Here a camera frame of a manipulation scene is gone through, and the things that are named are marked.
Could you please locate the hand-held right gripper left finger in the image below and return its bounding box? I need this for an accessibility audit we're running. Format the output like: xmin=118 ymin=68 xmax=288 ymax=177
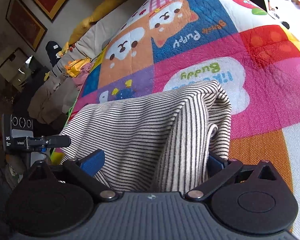
xmin=25 ymin=149 xmax=118 ymax=202

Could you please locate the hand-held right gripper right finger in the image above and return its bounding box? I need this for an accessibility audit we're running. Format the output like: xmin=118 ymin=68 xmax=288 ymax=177
xmin=185 ymin=152 xmax=277 ymax=202

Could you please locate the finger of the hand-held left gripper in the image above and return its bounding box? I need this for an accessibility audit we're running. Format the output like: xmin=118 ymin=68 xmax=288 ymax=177
xmin=26 ymin=135 xmax=72 ymax=150

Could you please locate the beige black striped shirt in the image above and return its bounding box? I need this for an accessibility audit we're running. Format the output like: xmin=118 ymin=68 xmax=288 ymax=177
xmin=59 ymin=80 xmax=232 ymax=193

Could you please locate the glass display cabinet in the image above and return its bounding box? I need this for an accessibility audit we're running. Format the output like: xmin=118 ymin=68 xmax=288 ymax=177
xmin=0 ymin=47 xmax=48 ymax=100

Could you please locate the yellow cloth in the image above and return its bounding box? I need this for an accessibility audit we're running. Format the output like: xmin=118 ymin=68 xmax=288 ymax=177
xmin=65 ymin=58 xmax=92 ymax=78

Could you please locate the dark blue bag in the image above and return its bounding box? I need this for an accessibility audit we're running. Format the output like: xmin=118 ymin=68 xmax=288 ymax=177
xmin=45 ymin=41 xmax=63 ymax=67

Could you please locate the colourful printed play mat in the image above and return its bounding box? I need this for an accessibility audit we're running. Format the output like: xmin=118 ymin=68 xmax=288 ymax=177
xmin=50 ymin=0 xmax=300 ymax=240

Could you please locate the yellow plush toy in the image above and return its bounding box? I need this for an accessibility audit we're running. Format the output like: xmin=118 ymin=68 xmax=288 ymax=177
xmin=56 ymin=44 xmax=74 ymax=58

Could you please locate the narrow gold framed picture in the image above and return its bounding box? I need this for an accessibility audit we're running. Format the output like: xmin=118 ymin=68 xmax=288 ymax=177
xmin=5 ymin=0 xmax=48 ymax=52

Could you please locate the small yellow pillow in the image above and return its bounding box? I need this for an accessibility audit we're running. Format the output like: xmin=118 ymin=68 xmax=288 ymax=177
xmin=69 ymin=17 xmax=95 ymax=45

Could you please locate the large yellow pillow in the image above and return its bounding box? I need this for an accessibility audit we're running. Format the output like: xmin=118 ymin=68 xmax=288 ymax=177
xmin=90 ymin=0 xmax=130 ymax=24

